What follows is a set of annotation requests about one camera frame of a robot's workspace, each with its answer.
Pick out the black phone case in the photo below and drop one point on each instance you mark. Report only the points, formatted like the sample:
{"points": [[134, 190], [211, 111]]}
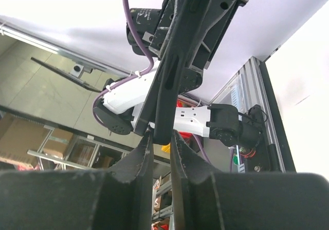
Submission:
{"points": [[184, 37]]}

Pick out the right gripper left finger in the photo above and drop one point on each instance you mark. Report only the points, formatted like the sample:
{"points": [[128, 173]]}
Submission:
{"points": [[119, 197]]}

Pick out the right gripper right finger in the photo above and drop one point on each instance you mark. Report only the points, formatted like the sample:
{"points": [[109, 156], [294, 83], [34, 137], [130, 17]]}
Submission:
{"points": [[206, 198]]}

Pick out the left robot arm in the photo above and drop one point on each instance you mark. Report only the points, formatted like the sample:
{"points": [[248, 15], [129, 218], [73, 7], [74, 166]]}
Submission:
{"points": [[120, 103]]}

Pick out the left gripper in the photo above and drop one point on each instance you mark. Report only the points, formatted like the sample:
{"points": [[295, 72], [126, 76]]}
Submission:
{"points": [[214, 26]]}

